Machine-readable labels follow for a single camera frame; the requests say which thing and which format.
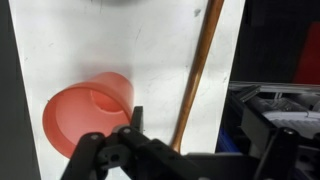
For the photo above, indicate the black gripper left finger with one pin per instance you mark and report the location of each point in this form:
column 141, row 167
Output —
column 90, row 156

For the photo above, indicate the red floor mat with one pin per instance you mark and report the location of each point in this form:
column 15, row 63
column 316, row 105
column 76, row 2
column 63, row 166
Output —
column 308, row 56

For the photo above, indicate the grey plastic bin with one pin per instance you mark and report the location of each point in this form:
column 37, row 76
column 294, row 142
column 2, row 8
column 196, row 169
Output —
column 293, row 116

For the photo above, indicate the blue storage bin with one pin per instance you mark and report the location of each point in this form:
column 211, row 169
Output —
column 226, row 143

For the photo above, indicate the thin wooden stick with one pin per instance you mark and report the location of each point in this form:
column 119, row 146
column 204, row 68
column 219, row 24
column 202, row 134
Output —
column 200, row 63

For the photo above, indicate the red plastic cup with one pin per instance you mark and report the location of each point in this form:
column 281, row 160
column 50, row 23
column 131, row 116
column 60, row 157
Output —
column 73, row 116

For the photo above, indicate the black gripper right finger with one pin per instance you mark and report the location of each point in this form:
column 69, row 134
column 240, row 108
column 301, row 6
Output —
column 280, row 156

